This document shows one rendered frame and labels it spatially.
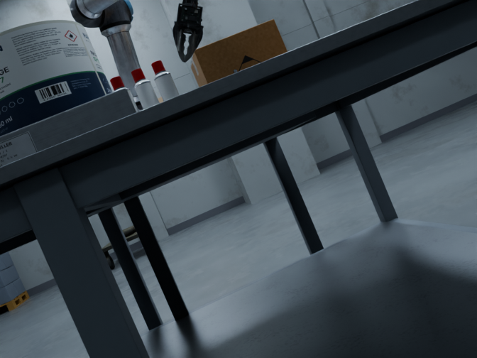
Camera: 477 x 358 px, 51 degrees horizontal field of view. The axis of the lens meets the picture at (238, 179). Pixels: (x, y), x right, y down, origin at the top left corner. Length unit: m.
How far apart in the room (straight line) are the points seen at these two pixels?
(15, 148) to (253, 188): 7.06
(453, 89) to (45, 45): 9.30
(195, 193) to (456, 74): 5.15
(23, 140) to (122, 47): 1.23
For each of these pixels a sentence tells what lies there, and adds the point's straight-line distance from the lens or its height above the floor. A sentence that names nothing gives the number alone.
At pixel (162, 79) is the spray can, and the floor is 1.03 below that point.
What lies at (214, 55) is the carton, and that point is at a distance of 1.72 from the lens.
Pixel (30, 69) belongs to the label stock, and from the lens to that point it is 0.79.
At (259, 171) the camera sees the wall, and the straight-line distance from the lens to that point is 7.73.
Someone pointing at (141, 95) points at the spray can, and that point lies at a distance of 1.49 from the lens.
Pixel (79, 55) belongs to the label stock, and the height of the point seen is 0.97.
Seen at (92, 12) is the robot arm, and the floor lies 1.37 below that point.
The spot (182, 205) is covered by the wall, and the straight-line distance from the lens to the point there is 8.44.
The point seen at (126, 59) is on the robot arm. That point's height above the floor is 1.22.
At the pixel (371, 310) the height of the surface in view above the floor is 0.22.
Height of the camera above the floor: 0.73
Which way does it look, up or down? 2 degrees down
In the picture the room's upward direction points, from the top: 23 degrees counter-clockwise
